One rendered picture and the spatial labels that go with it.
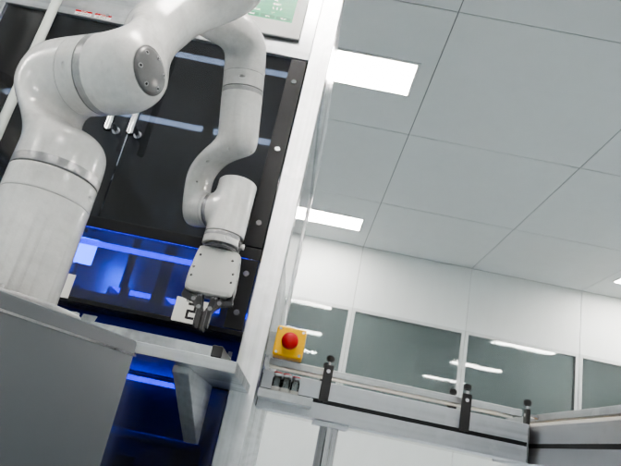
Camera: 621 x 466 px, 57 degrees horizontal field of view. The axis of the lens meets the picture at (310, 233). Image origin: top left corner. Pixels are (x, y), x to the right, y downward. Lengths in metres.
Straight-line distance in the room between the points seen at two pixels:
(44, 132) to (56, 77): 0.11
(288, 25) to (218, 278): 0.88
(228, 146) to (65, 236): 0.52
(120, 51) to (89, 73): 0.05
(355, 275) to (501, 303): 1.60
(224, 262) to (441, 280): 5.35
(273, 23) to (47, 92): 0.98
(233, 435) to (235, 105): 0.73
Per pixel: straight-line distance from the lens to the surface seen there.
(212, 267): 1.19
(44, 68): 0.94
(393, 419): 1.52
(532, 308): 6.70
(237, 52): 1.29
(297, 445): 5.98
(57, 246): 0.81
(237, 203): 1.21
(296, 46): 1.76
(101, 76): 0.87
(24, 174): 0.83
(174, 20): 1.05
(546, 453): 1.55
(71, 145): 0.84
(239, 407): 1.39
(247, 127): 1.24
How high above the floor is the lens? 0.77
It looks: 20 degrees up
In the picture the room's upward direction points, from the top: 12 degrees clockwise
